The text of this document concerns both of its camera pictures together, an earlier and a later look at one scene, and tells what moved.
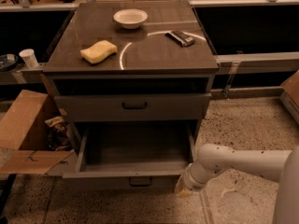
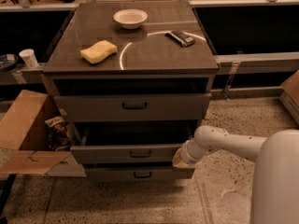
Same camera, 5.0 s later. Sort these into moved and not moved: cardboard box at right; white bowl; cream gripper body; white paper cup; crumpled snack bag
Moved: cream gripper body
Not moved: cardboard box at right; white paper cup; crumpled snack bag; white bowl
